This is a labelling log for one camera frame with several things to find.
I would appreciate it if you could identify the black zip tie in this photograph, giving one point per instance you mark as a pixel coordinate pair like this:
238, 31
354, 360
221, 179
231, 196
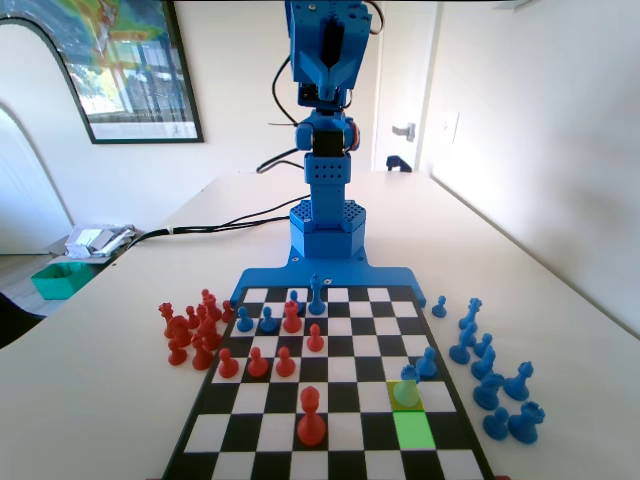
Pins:
282, 124

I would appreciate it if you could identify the red bishop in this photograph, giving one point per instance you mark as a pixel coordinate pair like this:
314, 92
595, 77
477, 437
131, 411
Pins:
214, 307
205, 295

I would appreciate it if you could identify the black and white chessboard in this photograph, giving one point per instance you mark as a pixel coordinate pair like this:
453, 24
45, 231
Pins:
360, 360

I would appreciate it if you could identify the red king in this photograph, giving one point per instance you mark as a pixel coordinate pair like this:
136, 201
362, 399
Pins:
311, 427

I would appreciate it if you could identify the blue pawn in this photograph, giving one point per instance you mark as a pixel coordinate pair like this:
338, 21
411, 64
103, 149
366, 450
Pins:
426, 365
496, 427
483, 346
243, 322
268, 324
299, 306
439, 310

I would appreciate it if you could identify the green plastic box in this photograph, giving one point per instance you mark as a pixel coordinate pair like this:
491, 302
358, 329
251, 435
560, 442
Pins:
60, 282

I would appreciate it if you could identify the blue rook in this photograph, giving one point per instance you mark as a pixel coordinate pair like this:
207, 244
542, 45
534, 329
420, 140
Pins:
407, 387
525, 427

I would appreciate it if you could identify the black framed poster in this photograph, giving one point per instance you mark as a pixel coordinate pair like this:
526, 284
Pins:
140, 75

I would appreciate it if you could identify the blue king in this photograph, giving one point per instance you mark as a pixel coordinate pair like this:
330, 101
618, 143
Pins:
315, 300

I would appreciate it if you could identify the pile of white papers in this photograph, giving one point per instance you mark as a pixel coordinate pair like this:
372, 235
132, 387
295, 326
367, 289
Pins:
97, 239

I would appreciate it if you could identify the red queen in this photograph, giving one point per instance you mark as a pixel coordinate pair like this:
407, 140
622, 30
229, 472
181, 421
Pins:
166, 312

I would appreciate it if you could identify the blue queen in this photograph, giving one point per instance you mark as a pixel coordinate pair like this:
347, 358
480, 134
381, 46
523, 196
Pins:
471, 312

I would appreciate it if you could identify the blue SO-100 robot arm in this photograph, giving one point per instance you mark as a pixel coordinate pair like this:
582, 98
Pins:
327, 230

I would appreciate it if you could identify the red board mount plate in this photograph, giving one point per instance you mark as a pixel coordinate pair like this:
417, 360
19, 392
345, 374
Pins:
502, 477

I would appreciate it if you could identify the white door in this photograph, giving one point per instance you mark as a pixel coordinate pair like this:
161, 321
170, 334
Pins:
400, 75

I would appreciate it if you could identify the small blue printed part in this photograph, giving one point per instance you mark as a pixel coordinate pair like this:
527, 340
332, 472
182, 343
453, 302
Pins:
397, 164

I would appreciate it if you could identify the white arched furniture panel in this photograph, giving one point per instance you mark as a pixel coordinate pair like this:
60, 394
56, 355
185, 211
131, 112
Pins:
30, 165

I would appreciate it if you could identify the red knight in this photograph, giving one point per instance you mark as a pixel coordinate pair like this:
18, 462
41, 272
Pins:
209, 332
178, 331

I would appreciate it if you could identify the black chair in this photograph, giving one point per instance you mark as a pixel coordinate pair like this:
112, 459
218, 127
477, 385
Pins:
15, 320

